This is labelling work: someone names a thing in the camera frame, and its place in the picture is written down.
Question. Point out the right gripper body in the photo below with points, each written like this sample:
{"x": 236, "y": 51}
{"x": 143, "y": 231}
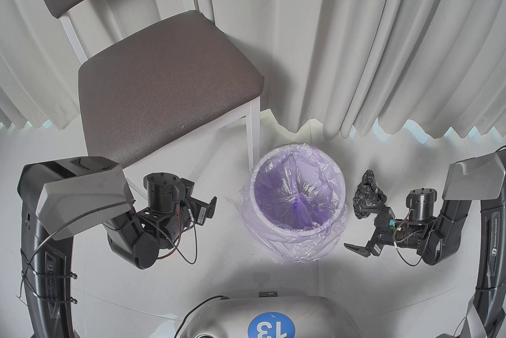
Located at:
{"x": 389, "y": 239}

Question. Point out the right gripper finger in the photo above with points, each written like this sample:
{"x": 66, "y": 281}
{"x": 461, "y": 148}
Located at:
{"x": 361, "y": 249}

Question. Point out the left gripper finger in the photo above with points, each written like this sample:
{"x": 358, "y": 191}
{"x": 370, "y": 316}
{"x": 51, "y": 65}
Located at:
{"x": 212, "y": 206}

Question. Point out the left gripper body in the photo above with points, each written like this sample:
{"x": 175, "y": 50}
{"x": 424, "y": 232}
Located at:
{"x": 197, "y": 212}

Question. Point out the black plastic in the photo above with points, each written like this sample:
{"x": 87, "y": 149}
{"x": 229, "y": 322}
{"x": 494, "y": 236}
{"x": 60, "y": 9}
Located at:
{"x": 367, "y": 190}

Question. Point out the purple plastic bag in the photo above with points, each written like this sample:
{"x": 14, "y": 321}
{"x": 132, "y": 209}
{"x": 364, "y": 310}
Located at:
{"x": 296, "y": 190}

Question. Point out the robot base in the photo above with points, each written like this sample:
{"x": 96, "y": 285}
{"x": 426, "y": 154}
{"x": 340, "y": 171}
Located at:
{"x": 237, "y": 316}

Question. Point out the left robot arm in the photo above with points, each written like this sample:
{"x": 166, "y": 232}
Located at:
{"x": 79, "y": 186}

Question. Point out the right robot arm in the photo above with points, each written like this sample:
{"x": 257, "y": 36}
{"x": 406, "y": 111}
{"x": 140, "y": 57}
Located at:
{"x": 470, "y": 178}

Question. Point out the white trash bin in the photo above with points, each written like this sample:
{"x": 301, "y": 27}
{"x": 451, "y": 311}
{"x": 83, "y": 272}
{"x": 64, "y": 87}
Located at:
{"x": 249, "y": 206}

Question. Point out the grey padded white chair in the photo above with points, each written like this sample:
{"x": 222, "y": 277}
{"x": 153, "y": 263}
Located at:
{"x": 158, "y": 91}

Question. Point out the white curtain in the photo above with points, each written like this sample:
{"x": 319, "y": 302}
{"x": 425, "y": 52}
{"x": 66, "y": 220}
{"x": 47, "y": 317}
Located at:
{"x": 395, "y": 32}

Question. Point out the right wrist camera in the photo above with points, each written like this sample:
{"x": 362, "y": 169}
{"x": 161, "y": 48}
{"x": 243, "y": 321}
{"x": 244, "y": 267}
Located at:
{"x": 385, "y": 220}

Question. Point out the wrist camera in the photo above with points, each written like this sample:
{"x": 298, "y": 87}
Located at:
{"x": 385, "y": 220}
{"x": 187, "y": 188}

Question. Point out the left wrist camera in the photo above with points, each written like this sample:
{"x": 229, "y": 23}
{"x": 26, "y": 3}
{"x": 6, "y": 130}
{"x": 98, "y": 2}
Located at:
{"x": 187, "y": 188}

